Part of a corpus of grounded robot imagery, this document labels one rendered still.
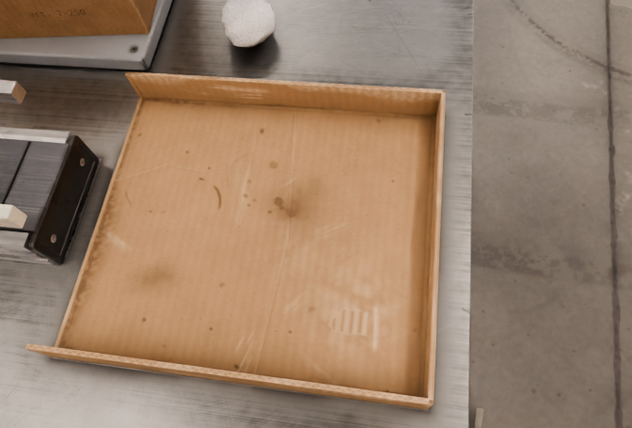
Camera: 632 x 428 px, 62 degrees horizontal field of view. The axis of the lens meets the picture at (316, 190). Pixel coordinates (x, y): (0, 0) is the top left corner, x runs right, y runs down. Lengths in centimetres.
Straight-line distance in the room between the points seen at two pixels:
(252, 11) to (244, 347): 33
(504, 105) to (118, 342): 130
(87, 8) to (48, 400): 36
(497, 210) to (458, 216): 95
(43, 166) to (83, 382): 18
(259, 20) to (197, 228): 22
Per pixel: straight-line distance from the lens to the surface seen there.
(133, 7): 58
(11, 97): 46
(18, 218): 47
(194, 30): 62
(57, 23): 63
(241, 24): 56
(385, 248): 45
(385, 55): 56
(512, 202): 143
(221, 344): 44
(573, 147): 156
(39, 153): 52
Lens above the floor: 126
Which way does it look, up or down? 63 degrees down
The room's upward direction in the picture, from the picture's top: 11 degrees counter-clockwise
